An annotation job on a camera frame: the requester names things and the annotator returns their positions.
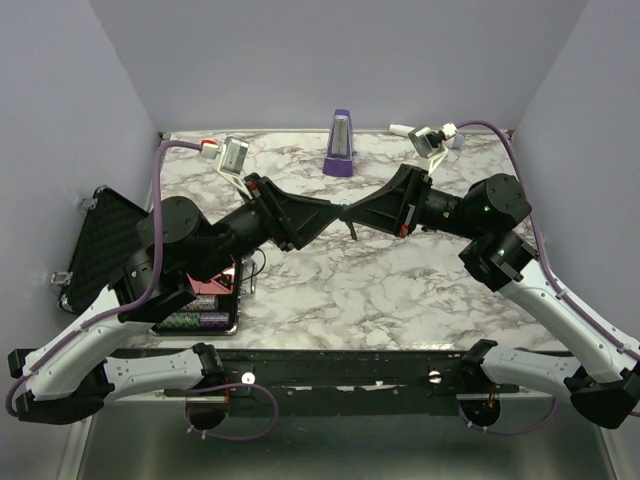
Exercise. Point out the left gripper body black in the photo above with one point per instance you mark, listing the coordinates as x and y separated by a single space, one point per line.
268 210

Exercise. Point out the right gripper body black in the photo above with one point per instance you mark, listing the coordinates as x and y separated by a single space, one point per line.
417 202

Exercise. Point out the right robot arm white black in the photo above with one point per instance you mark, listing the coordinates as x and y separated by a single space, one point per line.
600 378

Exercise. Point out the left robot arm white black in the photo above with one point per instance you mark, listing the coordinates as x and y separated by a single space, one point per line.
74 375

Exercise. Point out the white microphone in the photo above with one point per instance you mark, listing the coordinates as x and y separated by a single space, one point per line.
430 138

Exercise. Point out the purple metronome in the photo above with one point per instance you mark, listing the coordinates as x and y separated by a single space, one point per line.
339 159

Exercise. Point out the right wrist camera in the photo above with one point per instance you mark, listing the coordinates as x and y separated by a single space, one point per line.
434 158

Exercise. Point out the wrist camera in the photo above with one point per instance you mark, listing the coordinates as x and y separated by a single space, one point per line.
228 160
434 158

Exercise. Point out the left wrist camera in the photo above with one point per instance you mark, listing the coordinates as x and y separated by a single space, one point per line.
228 160

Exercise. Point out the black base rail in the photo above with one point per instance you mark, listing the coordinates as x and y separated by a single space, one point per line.
314 383

